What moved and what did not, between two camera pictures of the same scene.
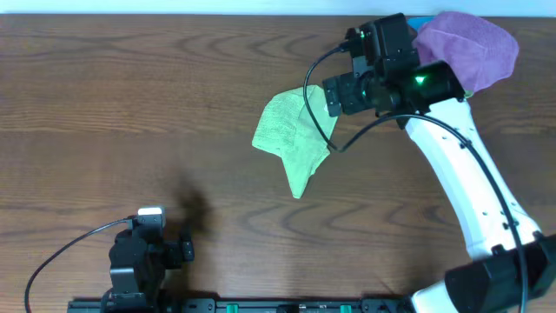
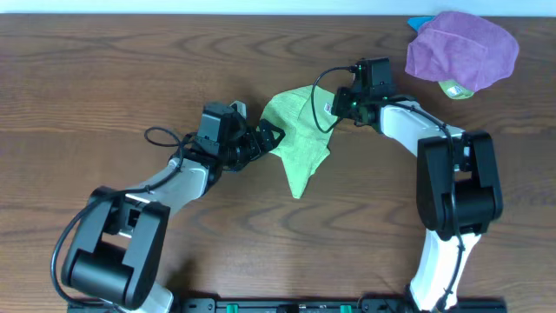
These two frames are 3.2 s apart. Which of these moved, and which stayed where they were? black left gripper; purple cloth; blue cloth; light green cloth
Moved: black left gripper
Stayed: blue cloth; light green cloth; purple cloth
